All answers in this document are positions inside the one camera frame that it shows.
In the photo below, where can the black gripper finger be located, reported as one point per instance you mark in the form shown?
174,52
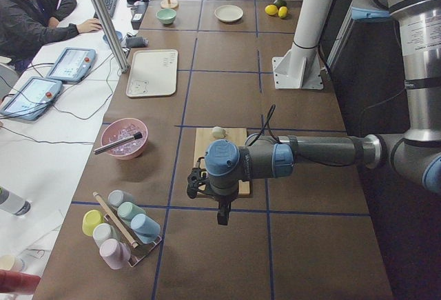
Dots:
222,217

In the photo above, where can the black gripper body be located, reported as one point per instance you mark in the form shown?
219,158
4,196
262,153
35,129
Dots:
224,201

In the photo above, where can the white steamed bun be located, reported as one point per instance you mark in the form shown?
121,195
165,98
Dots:
218,132

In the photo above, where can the cream round plate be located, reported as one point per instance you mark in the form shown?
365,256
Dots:
228,13

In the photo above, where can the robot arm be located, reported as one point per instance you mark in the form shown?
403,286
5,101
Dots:
414,154

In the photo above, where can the cream rectangular tray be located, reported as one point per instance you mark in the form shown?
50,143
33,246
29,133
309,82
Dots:
153,73

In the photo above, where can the blue cup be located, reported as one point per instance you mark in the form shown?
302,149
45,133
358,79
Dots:
146,229

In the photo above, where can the cup rack with wooden bar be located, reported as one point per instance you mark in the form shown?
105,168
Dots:
138,249

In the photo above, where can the green cup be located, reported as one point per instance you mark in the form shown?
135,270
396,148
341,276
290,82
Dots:
127,211

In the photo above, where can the metal brush tool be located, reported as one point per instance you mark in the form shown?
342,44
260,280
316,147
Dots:
109,146

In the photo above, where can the grey cup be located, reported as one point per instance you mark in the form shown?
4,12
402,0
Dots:
117,197

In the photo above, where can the pink cup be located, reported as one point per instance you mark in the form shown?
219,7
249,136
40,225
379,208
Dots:
115,253

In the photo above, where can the white cup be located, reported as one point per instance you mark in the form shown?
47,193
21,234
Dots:
103,232

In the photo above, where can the pink bowl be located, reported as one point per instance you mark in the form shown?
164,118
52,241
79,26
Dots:
132,128

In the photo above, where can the yellow cup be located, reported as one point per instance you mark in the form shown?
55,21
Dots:
91,219

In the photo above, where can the grey folded cloth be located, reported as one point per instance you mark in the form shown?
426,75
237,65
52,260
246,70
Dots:
136,42

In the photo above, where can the green bowl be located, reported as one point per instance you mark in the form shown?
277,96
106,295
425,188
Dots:
166,16

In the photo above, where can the yellow lemon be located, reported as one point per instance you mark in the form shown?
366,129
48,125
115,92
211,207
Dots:
271,10
282,12

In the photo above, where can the black box device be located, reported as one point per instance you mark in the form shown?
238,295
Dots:
138,12

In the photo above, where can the teach pendant tablet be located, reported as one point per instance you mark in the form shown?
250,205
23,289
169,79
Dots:
72,65
33,99

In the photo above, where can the green lime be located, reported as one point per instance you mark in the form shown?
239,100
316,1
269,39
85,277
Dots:
280,3

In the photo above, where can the water bottle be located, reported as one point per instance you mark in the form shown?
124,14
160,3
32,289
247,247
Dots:
13,204

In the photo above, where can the red cylinder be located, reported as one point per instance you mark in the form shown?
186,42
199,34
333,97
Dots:
18,283

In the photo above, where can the small paper cup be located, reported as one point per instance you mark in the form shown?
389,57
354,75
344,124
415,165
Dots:
11,263

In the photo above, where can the seated person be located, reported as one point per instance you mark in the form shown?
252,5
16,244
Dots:
28,25

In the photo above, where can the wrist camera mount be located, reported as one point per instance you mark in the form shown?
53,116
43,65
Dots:
197,180

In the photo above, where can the white pillar mount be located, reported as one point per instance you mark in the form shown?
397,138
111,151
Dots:
299,68

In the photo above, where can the aluminium frame post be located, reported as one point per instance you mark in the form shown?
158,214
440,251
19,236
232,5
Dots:
110,33

